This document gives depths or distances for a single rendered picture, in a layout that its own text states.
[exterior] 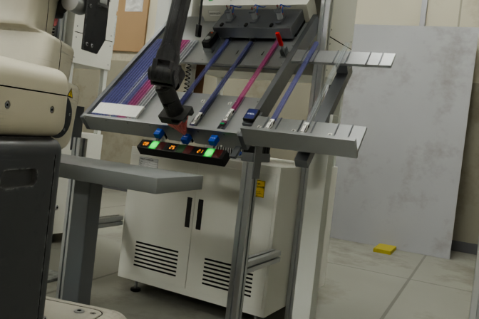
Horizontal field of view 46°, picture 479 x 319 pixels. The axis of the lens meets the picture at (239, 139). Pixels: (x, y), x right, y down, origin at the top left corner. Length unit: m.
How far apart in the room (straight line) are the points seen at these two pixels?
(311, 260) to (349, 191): 2.61
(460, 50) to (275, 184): 2.74
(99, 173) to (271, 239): 0.83
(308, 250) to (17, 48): 1.05
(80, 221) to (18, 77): 0.77
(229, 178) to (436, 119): 2.52
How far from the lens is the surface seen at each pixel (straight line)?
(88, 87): 6.06
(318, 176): 1.79
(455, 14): 4.81
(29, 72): 0.98
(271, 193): 2.08
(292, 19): 2.19
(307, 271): 1.84
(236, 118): 1.87
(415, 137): 4.39
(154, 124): 1.96
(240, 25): 2.25
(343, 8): 2.56
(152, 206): 2.36
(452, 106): 4.42
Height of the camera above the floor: 0.74
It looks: 1 degrees down
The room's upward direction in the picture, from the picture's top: 6 degrees clockwise
